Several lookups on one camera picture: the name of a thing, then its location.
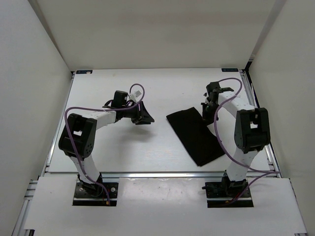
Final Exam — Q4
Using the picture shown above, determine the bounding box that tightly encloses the blue right table label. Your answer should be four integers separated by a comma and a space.
221, 68, 239, 73

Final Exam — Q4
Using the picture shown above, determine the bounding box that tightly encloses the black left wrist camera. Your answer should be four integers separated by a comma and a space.
103, 90, 128, 109

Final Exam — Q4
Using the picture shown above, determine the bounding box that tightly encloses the blue table label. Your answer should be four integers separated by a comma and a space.
221, 68, 239, 73
75, 70, 93, 74

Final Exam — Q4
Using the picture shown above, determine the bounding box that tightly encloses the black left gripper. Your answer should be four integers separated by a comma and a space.
121, 101, 155, 125

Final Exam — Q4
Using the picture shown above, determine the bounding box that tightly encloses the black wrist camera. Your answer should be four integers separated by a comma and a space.
206, 82, 221, 97
103, 90, 128, 109

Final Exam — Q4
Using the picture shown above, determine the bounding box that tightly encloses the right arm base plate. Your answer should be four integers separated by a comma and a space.
201, 182, 254, 208

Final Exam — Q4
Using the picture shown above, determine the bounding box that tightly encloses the white front cover board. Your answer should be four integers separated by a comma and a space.
25, 176, 306, 236

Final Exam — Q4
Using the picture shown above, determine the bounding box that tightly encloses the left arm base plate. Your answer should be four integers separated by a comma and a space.
72, 181, 119, 207

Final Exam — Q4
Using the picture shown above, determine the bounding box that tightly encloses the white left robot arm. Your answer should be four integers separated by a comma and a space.
58, 99, 155, 197

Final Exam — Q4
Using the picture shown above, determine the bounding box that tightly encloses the blue left table label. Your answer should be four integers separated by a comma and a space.
75, 70, 93, 74

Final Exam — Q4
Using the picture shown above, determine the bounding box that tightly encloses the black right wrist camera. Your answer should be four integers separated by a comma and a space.
206, 82, 221, 97

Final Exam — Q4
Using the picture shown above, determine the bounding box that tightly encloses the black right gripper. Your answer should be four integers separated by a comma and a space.
201, 102, 221, 127

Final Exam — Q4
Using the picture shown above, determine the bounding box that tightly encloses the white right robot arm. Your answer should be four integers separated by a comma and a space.
201, 82, 271, 197

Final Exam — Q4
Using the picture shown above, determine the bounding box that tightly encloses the black skirt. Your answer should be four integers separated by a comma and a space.
166, 107, 225, 167

